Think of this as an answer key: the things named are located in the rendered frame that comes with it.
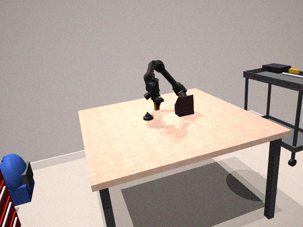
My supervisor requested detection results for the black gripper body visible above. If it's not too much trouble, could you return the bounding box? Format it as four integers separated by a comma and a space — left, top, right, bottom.
151, 88, 164, 103

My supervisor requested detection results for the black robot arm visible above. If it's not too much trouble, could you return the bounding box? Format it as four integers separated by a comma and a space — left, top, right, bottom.
143, 60, 187, 100

